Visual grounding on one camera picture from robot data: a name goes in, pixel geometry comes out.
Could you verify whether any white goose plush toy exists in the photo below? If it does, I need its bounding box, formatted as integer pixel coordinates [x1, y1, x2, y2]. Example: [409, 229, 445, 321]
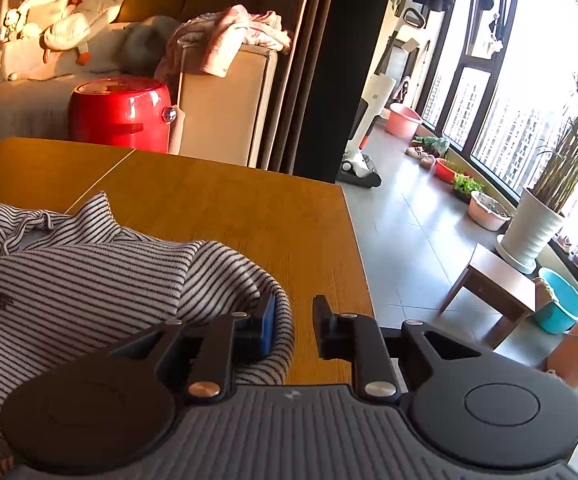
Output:
[42, 0, 124, 65]

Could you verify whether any white upright vacuum cleaner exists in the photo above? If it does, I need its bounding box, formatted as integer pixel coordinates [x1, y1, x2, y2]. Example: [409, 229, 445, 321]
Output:
[336, 6, 426, 188]

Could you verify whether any pink clothes pile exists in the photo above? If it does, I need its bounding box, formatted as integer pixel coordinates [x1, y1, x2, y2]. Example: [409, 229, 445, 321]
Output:
[154, 4, 292, 81]

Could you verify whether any beige storage box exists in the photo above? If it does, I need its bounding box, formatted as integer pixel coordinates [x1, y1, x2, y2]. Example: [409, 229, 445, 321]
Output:
[174, 44, 277, 167]

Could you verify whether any pink bowl with soil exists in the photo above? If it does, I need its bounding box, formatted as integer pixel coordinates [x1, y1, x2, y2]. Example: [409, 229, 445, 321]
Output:
[468, 191, 511, 232]

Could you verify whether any striped brown garment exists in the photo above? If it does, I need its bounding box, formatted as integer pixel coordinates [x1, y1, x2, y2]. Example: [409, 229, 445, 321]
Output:
[0, 193, 294, 478]

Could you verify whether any red round stool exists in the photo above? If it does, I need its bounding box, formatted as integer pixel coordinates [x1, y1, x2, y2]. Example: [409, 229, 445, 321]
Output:
[68, 76, 185, 155]

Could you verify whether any teal plastic basin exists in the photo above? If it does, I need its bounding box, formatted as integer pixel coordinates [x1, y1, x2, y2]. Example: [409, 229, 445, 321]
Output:
[533, 268, 578, 335]

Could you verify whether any red planter with greens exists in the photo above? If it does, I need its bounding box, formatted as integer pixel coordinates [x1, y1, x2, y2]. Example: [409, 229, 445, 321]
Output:
[434, 158, 485, 204]

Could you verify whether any small wooden stool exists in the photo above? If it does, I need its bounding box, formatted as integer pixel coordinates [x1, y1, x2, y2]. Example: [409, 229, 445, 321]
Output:
[438, 244, 536, 349]

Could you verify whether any grey round cushion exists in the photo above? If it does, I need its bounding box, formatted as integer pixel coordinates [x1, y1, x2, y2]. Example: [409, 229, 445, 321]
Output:
[118, 15, 179, 78]

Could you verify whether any pink basin far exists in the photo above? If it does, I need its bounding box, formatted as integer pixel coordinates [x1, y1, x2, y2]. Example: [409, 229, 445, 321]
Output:
[385, 103, 422, 141]

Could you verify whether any grey sofa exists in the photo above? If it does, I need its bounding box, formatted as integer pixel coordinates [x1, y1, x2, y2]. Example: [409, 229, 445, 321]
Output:
[0, 19, 180, 158]

